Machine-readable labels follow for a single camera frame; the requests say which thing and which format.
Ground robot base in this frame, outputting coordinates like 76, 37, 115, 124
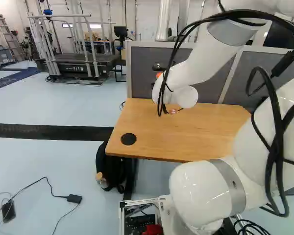
119, 195, 268, 235

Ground clear bottle with wooden cap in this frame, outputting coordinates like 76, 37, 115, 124
95, 172, 106, 186

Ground wooden table with black legs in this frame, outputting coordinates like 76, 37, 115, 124
104, 97, 252, 201

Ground grey office partition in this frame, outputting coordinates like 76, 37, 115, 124
124, 40, 294, 110

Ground black backpack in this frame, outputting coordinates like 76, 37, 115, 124
95, 143, 128, 193

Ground black power adapter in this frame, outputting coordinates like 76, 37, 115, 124
66, 194, 83, 204

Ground flat black floor device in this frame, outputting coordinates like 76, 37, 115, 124
1, 197, 17, 224

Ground treadmill with white metal frame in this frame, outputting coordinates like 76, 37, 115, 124
26, 14, 121, 86

